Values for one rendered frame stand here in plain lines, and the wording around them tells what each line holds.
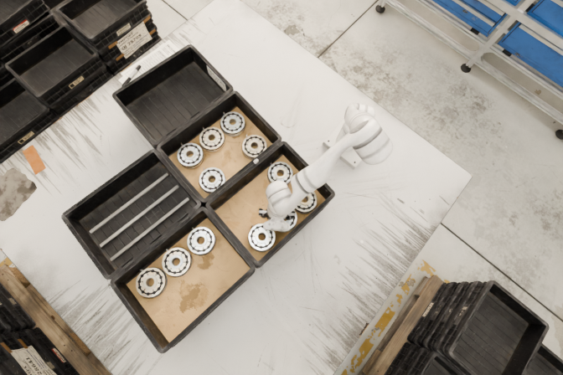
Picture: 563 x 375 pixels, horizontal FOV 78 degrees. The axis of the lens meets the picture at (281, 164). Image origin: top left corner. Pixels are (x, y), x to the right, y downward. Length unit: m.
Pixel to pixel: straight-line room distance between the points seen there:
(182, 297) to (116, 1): 1.80
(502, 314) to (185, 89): 1.79
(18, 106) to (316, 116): 1.77
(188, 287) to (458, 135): 2.13
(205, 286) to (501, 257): 1.94
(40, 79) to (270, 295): 1.79
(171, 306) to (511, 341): 1.52
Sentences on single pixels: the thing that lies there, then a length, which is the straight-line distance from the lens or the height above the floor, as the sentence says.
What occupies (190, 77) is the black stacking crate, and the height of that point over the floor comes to 0.83.
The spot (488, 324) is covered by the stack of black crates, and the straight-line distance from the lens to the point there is 2.01.
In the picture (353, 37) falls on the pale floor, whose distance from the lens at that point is 2.96.
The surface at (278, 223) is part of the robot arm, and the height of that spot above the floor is 1.01.
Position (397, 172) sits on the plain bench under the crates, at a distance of 1.69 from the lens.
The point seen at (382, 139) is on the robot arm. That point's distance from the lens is 0.92.
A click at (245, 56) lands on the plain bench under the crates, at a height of 0.70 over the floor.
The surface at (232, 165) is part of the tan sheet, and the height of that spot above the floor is 0.83.
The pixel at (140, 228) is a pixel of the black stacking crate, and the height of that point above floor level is 0.83.
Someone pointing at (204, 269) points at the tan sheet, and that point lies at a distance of 1.37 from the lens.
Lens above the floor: 2.18
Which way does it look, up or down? 70 degrees down
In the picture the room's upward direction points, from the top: 11 degrees clockwise
